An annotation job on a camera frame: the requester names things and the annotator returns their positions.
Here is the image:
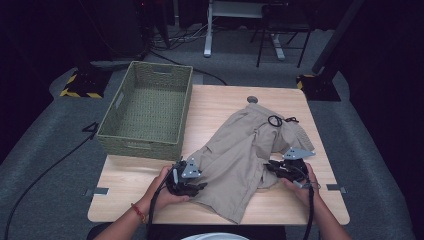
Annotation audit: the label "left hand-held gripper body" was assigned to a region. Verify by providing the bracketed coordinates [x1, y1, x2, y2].
[166, 156, 203, 197]

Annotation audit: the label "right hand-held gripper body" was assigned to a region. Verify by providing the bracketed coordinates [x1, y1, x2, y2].
[282, 146, 316, 183]

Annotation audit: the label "beige shorts with black drawstring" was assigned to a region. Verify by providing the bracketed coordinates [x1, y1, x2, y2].
[186, 102, 316, 225]

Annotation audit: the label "green woven basket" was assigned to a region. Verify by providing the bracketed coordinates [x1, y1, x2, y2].
[96, 60, 195, 162]

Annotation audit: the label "person's right hand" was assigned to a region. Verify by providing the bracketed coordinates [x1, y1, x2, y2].
[279, 162, 323, 210]

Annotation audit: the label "person's left hand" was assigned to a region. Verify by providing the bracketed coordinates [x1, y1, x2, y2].
[139, 165, 191, 216]

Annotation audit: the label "grey tape strip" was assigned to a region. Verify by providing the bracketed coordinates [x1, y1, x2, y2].
[83, 187, 110, 198]
[326, 183, 348, 195]

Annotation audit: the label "yellow black striped stand base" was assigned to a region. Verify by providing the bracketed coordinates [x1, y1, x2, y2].
[295, 73, 342, 102]
[59, 68, 113, 100]

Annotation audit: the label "slanted black stand pole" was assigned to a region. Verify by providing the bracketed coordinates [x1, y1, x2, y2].
[311, 0, 367, 76]

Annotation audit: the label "black chair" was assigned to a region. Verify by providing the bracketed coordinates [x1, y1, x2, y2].
[249, 2, 315, 70]

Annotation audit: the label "left hand-held gripper cable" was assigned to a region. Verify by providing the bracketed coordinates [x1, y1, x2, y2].
[146, 167, 178, 240]

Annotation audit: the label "hand-held gripper cable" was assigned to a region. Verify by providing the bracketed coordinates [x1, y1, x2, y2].
[295, 165, 317, 240]
[146, 167, 178, 240]

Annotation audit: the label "right hand-held gripper cable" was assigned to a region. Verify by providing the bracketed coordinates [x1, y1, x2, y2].
[295, 165, 317, 240]

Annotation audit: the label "red bead bracelet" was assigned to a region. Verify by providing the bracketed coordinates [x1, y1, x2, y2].
[130, 202, 148, 225]

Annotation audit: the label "long black floor cable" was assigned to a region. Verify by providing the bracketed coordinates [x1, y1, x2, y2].
[3, 49, 149, 240]

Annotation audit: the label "bundle of floor cables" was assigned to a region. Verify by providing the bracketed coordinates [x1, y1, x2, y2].
[149, 22, 215, 52]

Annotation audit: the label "white desk frame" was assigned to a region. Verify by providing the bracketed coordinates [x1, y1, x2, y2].
[203, 0, 287, 61]

